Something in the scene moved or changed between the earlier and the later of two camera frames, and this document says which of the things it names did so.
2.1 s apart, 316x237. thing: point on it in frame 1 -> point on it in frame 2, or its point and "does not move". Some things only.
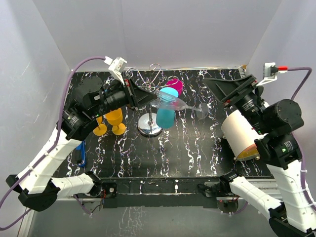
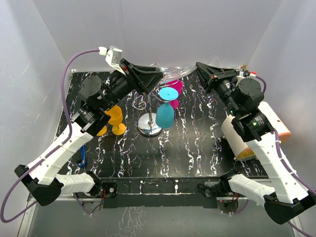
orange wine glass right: x=115 y=118 does not move
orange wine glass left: x=101 y=129 does not move
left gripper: x=138 y=97 -> x=143 y=78
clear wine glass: x=168 y=101 -> x=175 y=73
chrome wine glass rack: x=150 y=124 does not move
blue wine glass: x=165 y=116 does not move
